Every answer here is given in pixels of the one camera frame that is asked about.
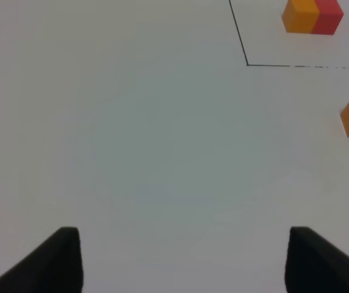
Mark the red template cube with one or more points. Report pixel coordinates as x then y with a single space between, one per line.
330 15

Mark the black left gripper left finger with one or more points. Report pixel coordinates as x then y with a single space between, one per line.
54 266

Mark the orange template cube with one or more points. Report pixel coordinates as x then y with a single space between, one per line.
300 16

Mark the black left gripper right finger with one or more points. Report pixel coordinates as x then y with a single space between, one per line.
313 264

